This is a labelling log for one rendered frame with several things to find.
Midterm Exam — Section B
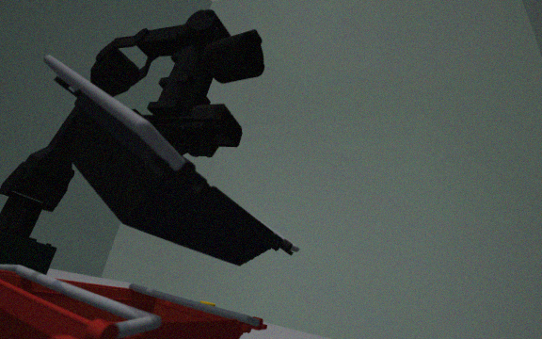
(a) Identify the red plastic tray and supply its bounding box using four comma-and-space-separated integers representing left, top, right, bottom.
0, 270, 267, 339

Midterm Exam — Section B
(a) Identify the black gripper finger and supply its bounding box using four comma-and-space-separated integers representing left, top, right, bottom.
157, 123, 202, 155

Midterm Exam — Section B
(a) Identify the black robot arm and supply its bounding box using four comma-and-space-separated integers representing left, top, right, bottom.
0, 9, 264, 241

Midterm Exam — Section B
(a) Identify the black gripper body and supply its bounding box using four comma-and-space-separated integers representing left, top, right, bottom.
131, 71, 242, 147

